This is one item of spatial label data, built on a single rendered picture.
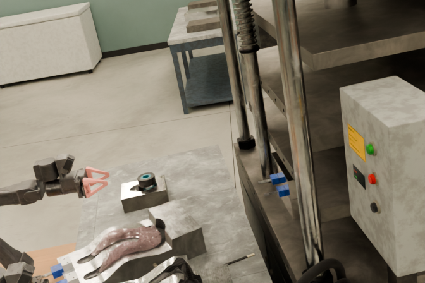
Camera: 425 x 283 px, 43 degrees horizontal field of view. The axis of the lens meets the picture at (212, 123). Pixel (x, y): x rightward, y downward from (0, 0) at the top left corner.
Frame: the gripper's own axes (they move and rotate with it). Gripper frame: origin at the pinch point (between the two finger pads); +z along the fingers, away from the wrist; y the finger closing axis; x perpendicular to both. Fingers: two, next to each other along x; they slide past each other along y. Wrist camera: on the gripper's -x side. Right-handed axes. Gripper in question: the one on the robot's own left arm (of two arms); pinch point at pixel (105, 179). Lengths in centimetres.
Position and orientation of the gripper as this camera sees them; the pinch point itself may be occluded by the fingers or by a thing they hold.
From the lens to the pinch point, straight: 185.0
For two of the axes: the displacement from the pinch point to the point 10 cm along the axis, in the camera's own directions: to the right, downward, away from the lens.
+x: 1.4, 9.2, 3.7
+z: 9.9, -1.6, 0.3
